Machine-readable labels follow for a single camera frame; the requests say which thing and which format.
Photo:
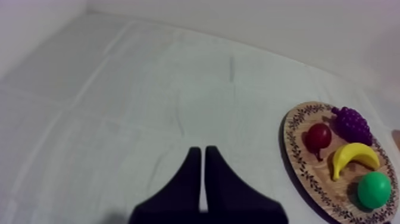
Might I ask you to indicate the round wooden board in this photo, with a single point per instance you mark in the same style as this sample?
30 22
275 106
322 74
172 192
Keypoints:
312 175

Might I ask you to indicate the green toy pear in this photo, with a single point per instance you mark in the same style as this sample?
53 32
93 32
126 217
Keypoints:
374 189

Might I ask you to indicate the small red fruit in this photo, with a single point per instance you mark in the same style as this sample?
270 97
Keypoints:
318 136

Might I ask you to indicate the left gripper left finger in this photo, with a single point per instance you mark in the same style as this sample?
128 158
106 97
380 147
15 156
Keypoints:
179 197

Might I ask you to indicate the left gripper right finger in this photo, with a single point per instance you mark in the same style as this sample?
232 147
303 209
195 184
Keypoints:
229 197

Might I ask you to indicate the purple toy grapes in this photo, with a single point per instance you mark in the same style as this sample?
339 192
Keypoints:
353 125

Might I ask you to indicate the yellow toy banana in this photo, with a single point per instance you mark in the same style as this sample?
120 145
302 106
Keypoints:
351 154

